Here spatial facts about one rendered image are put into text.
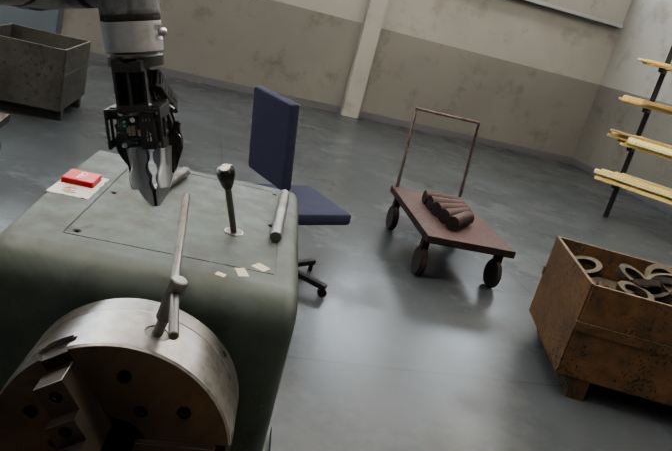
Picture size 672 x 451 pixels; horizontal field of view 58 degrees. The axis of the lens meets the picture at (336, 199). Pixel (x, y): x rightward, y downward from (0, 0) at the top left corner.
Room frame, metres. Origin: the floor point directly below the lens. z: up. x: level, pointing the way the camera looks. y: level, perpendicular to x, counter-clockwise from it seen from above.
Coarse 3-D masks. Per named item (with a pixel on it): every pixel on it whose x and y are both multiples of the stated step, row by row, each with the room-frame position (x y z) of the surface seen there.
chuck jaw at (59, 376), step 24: (48, 360) 0.64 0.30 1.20; (72, 360) 0.64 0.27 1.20; (48, 384) 0.60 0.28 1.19; (72, 384) 0.62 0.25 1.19; (48, 408) 0.60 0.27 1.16; (72, 408) 0.61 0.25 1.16; (96, 408) 0.64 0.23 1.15; (48, 432) 0.58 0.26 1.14; (72, 432) 0.59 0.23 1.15; (96, 432) 0.61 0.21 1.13
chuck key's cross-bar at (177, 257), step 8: (184, 200) 0.90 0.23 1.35; (184, 208) 0.88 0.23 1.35; (184, 216) 0.86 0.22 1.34; (184, 224) 0.85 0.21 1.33; (184, 232) 0.83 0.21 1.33; (176, 240) 0.81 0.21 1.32; (176, 248) 0.79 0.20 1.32; (176, 256) 0.78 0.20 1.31; (176, 264) 0.76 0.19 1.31; (176, 272) 0.75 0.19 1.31; (176, 296) 0.69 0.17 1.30; (176, 304) 0.67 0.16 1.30; (176, 312) 0.65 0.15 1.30; (176, 320) 0.63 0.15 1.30; (168, 328) 0.62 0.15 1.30; (176, 328) 0.62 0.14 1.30; (168, 336) 0.61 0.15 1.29; (176, 336) 0.61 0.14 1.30
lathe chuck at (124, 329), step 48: (48, 336) 0.70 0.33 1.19; (96, 336) 0.66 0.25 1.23; (144, 336) 0.68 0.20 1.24; (192, 336) 0.74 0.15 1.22; (96, 384) 0.65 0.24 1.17; (144, 384) 0.66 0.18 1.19; (192, 384) 0.66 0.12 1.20; (0, 432) 0.63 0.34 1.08; (144, 432) 0.66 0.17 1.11; (192, 432) 0.67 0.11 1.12
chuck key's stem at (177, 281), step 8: (176, 280) 0.70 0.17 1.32; (184, 280) 0.71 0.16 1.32; (168, 288) 0.70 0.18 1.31; (176, 288) 0.69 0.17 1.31; (184, 288) 0.70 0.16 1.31; (168, 296) 0.69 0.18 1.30; (160, 304) 0.70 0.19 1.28; (168, 304) 0.69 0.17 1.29; (160, 312) 0.69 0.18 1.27; (168, 312) 0.69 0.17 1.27; (160, 320) 0.69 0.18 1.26; (168, 320) 0.69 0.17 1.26; (160, 328) 0.69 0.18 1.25; (160, 336) 0.70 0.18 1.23
